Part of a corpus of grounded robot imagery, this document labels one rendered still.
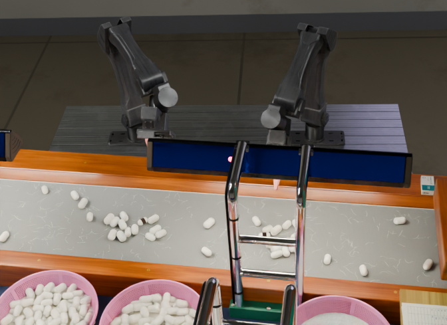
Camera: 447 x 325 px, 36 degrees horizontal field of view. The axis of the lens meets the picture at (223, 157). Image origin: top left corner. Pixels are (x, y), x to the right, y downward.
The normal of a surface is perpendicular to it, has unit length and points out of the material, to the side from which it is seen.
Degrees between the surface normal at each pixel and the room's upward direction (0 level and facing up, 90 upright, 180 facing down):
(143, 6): 90
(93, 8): 90
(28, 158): 0
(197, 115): 0
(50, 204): 0
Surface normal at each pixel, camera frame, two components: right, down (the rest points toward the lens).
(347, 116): -0.06, -0.76
